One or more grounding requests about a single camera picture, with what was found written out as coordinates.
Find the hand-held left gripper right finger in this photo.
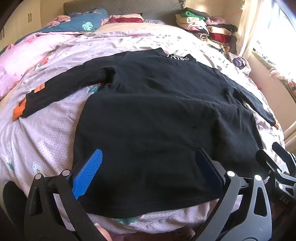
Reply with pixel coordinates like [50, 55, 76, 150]
[195, 148, 273, 241]

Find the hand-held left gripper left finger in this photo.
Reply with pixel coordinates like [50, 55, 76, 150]
[24, 148, 109, 241]

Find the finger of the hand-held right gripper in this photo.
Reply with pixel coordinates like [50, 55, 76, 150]
[272, 142, 296, 173]
[255, 149, 281, 180]

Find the black long-sleeve shirt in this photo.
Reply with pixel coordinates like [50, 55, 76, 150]
[13, 47, 277, 219]

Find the pile of folded clothes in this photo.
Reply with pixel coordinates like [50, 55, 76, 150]
[175, 7, 239, 55]

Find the person's left hand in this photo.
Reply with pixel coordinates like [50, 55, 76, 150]
[94, 222, 116, 241]

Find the strawberry print quilt cover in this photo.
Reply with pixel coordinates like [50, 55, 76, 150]
[0, 24, 287, 241]

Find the floral cloth on window sill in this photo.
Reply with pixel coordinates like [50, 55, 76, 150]
[268, 66, 296, 94]

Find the purple cloth in pale bag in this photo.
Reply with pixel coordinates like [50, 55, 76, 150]
[228, 52, 252, 75]

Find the window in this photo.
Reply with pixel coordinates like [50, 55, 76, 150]
[252, 7, 296, 78]

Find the pink blanket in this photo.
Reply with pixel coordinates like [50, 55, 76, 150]
[0, 32, 77, 99]

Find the cream curtain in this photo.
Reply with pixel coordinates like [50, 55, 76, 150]
[236, 0, 281, 59]

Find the blue leaf print quilt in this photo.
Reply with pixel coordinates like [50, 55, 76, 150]
[14, 7, 110, 44]

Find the beige bed sheet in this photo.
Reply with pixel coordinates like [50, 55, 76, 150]
[95, 21, 197, 40]

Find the red and pink pillow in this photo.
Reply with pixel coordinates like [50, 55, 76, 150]
[107, 14, 145, 24]

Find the blue patterned pillow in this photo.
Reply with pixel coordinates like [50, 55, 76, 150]
[143, 19, 167, 25]

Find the cream wardrobe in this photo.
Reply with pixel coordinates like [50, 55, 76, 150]
[0, 0, 64, 48]

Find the grey padded headboard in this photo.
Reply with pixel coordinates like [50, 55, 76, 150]
[63, 0, 185, 20]

